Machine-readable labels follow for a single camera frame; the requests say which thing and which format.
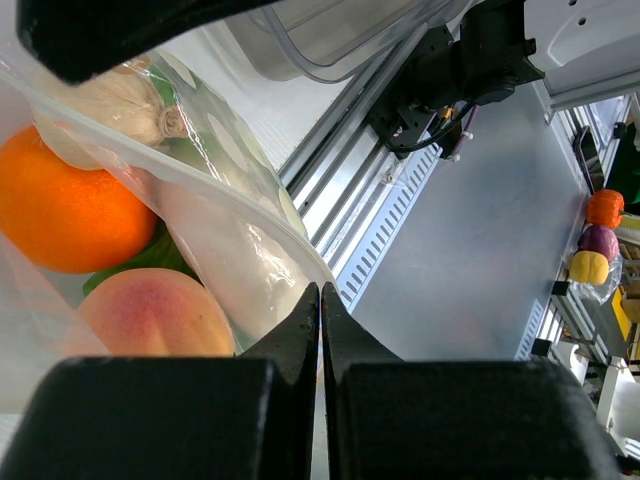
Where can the orange fruit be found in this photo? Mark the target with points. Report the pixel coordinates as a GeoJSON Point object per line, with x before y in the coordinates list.
{"type": "Point", "coordinates": [66, 219]}

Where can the peach fruit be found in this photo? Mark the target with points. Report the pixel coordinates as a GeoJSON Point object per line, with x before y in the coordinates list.
{"type": "Point", "coordinates": [157, 312]}

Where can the yellow purple toy food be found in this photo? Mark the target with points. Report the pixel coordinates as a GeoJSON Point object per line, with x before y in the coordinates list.
{"type": "Point", "coordinates": [597, 248]}

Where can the white slotted cable duct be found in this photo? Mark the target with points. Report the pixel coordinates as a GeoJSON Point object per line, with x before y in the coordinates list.
{"type": "Point", "coordinates": [378, 221]}

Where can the orange toy pumpkin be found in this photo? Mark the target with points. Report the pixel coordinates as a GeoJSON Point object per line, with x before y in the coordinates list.
{"type": "Point", "coordinates": [605, 208]}

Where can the clear plastic food container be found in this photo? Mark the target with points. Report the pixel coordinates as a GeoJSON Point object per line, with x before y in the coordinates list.
{"type": "Point", "coordinates": [328, 41]}

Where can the green lettuce leaf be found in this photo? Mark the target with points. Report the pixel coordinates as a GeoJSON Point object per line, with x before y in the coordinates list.
{"type": "Point", "coordinates": [220, 145]}

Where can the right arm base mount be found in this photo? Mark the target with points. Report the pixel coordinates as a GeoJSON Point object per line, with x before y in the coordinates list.
{"type": "Point", "coordinates": [431, 93]}

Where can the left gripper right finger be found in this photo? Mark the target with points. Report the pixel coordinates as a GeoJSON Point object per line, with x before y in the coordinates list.
{"type": "Point", "coordinates": [393, 419]}

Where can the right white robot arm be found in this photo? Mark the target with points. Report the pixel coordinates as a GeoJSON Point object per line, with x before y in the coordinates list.
{"type": "Point", "coordinates": [473, 51]}

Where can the clear zip top bag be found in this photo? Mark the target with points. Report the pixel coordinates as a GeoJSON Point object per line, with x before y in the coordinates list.
{"type": "Point", "coordinates": [40, 324]}

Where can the small beige mushroom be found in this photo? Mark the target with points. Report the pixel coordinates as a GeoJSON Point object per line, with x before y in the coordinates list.
{"type": "Point", "coordinates": [127, 103]}

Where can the aluminium mounting rail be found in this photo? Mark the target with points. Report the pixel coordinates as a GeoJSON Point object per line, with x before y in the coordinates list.
{"type": "Point", "coordinates": [325, 171]}

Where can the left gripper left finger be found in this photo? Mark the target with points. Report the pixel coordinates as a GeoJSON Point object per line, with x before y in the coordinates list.
{"type": "Point", "coordinates": [248, 417]}

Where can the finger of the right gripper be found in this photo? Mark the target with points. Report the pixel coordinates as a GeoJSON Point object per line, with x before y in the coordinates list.
{"type": "Point", "coordinates": [76, 40]}

